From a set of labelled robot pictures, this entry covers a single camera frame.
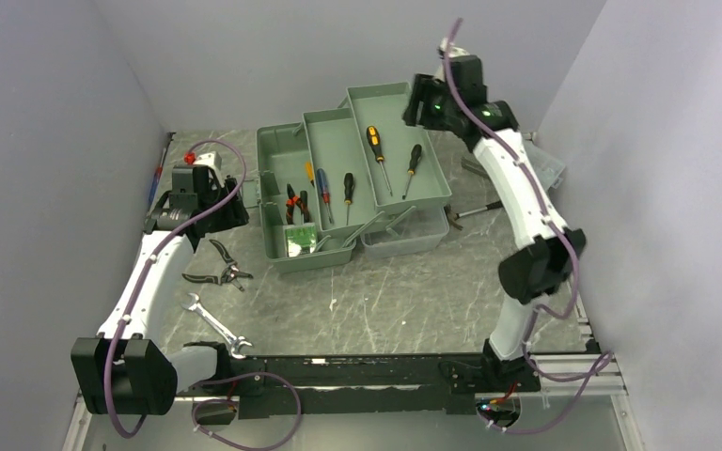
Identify green toolbox latch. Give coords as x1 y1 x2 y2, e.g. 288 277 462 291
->
241 179 260 210

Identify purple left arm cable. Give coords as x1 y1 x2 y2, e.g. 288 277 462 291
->
102 138 303 451

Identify blue red long screwdriver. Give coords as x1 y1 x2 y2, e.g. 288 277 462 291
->
316 168 334 225

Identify red blue tool at wall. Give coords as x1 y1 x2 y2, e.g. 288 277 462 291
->
147 132 175 207

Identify green toolbox base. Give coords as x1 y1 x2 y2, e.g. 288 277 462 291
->
257 123 356 273

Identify long yellow black screwdriver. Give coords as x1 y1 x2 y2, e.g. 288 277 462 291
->
366 126 393 195

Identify clear compartment organizer box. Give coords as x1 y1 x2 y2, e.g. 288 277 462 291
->
526 143 566 192

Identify green middle toolbox tray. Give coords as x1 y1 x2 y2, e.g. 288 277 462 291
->
303 108 381 240

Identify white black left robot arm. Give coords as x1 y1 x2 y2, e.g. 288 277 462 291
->
71 163 249 415

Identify aluminium frame rail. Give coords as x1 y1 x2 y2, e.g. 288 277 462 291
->
61 353 629 451

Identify yellow black stubby screwdriver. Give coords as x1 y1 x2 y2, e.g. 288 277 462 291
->
401 144 423 200

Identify large silver open-end wrench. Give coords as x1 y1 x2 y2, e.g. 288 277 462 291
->
180 293 253 360

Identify green label screwdriver bit box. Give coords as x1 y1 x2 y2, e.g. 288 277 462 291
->
283 223 318 257

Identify short yellow screwdriver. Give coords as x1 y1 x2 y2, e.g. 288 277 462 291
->
305 162 316 187

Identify yellow black medium screwdriver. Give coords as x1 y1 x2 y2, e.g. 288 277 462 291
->
343 172 355 225

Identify green toolbox tray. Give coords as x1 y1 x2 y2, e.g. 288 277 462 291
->
347 82 452 215
303 108 381 240

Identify orange black needle-nose pliers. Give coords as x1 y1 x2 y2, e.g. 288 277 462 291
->
286 183 311 226

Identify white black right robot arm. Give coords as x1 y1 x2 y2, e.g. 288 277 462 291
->
402 51 587 390

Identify grey flat case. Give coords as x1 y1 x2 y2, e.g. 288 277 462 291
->
461 155 489 179

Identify green top toolbox tray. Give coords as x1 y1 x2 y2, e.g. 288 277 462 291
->
347 82 452 215

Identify black yellow pliers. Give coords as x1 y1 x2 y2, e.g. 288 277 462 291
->
181 239 254 292

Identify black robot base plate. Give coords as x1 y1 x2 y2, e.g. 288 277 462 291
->
185 352 542 419

